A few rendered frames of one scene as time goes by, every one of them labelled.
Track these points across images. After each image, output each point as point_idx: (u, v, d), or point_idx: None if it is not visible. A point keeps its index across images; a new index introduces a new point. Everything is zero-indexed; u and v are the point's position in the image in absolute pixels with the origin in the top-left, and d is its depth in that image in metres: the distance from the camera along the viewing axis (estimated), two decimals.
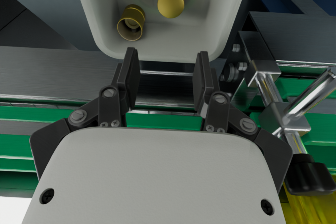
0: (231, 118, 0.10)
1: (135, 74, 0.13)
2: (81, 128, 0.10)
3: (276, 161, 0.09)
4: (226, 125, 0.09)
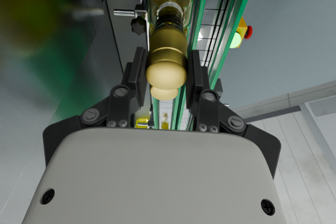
0: (219, 115, 0.10)
1: (144, 73, 0.13)
2: (92, 127, 0.10)
3: (266, 155, 0.09)
4: (218, 122, 0.09)
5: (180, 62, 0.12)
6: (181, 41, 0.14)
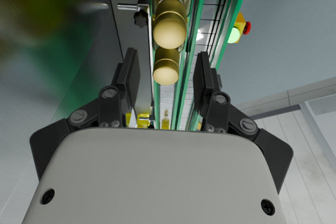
0: (231, 118, 0.10)
1: (135, 74, 0.13)
2: (81, 128, 0.10)
3: (276, 161, 0.09)
4: (226, 125, 0.09)
5: (180, 21, 0.16)
6: (181, 9, 0.18)
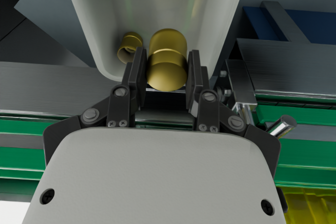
0: (219, 115, 0.10)
1: (144, 73, 0.13)
2: (92, 127, 0.10)
3: (266, 155, 0.09)
4: (218, 122, 0.09)
5: None
6: None
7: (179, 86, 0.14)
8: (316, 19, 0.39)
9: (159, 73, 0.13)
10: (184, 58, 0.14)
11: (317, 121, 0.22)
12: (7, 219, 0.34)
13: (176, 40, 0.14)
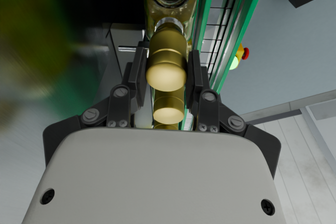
0: (219, 115, 0.10)
1: (144, 73, 0.13)
2: (92, 127, 0.10)
3: (266, 155, 0.09)
4: (218, 122, 0.09)
5: (178, 108, 0.17)
6: (179, 88, 0.19)
7: (179, 86, 0.14)
8: None
9: (159, 73, 0.13)
10: (184, 58, 0.14)
11: None
12: None
13: (176, 40, 0.14)
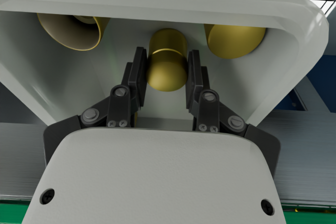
0: (219, 115, 0.10)
1: (144, 73, 0.13)
2: (92, 127, 0.10)
3: (266, 155, 0.09)
4: (218, 122, 0.09)
5: None
6: None
7: None
8: (329, 66, 0.36)
9: None
10: None
11: None
12: None
13: None
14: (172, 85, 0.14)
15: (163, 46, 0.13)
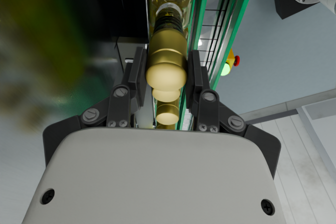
0: (219, 115, 0.10)
1: (144, 73, 0.13)
2: (92, 127, 0.10)
3: (266, 155, 0.09)
4: (218, 122, 0.09)
5: (174, 113, 0.23)
6: None
7: (174, 98, 0.20)
8: None
9: (161, 90, 0.19)
10: None
11: None
12: None
13: None
14: (172, 85, 0.14)
15: (163, 46, 0.13)
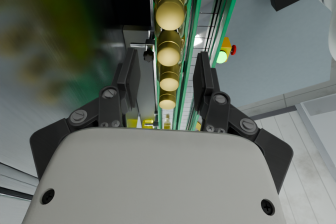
0: (231, 118, 0.10)
1: (135, 74, 0.13)
2: (81, 128, 0.10)
3: (276, 161, 0.09)
4: (226, 125, 0.09)
5: (175, 78, 0.27)
6: (176, 68, 0.29)
7: (175, 62, 0.25)
8: None
9: (164, 54, 0.23)
10: (178, 46, 0.24)
11: None
12: None
13: (174, 36, 0.24)
14: (173, 24, 0.20)
15: None
